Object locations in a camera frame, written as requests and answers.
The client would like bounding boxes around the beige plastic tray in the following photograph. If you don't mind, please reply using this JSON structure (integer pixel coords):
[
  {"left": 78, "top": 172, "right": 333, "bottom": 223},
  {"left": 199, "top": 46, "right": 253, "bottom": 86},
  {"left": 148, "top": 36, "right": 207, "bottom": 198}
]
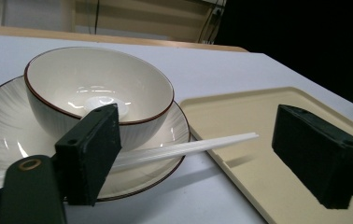
[{"left": 178, "top": 87, "right": 353, "bottom": 224}]

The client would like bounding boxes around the wooden table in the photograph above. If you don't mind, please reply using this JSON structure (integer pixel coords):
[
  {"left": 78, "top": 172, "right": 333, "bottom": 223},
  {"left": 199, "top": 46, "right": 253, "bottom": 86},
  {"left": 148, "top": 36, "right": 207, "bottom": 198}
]
[{"left": 0, "top": 23, "right": 249, "bottom": 53}]

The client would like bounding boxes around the black hanging cable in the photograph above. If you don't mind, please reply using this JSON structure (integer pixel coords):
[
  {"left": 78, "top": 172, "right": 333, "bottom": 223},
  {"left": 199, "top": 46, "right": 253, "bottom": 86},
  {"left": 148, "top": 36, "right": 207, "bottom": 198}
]
[{"left": 93, "top": 0, "right": 101, "bottom": 35}]

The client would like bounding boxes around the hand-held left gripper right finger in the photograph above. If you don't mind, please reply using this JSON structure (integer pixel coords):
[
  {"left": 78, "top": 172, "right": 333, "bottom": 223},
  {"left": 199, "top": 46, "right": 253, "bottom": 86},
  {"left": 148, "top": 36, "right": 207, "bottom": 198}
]
[{"left": 271, "top": 104, "right": 353, "bottom": 210}]

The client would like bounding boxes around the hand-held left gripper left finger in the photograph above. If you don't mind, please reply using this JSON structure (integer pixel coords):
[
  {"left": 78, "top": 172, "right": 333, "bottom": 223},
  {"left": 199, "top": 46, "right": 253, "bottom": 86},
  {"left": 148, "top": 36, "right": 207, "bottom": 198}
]
[{"left": 53, "top": 103, "right": 123, "bottom": 207}]

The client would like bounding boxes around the white plate with brown rim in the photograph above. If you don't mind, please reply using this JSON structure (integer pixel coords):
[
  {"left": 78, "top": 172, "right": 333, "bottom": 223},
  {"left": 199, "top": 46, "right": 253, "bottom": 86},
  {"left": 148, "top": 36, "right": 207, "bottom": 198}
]
[{"left": 0, "top": 75, "right": 191, "bottom": 203}]

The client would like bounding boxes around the white bowl with brown rim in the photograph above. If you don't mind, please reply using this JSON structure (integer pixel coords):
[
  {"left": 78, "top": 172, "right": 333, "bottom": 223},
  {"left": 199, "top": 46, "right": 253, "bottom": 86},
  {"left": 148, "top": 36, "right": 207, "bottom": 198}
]
[{"left": 23, "top": 46, "right": 176, "bottom": 153}]

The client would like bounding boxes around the white chopstick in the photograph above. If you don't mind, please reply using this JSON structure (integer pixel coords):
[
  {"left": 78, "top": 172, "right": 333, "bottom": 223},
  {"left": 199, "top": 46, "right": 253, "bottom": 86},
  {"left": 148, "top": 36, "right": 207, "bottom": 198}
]
[
  {"left": 0, "top": 132, "right": 259, "bottom": 189},
  {"left": 0, "top": 135, "right": 259, "bottom": 198}
]

